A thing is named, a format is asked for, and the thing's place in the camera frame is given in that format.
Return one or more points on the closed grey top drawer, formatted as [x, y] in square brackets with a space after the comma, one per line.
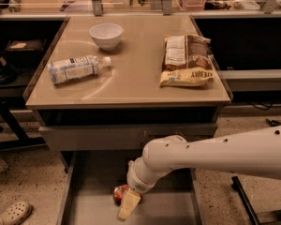
[119, 137]

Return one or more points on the white ceramic bowl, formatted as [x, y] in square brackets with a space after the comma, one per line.
[106, 35]

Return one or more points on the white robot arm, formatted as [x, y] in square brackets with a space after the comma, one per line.
[256, 153]

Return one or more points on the clear plastic water bottle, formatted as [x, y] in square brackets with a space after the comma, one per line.
[73, 69]

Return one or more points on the black table leg frame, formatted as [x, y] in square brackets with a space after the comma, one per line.
[23, 140]

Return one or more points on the white croc shoe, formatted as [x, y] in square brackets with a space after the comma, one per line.
[16, 213]

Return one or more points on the brown chip bag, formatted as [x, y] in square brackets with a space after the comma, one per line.
[187, 51]

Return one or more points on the yellow chip bag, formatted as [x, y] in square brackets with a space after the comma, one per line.
[189, 77]

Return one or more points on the open grey middle drawer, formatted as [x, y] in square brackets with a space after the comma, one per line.
[92, 177]

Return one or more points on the grey drawer cabinet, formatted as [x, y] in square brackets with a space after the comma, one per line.
[129, 92]

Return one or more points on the black floor stand bar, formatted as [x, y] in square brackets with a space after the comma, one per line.
[263, 218]

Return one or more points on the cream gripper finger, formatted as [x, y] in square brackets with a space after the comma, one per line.
[125, 211]

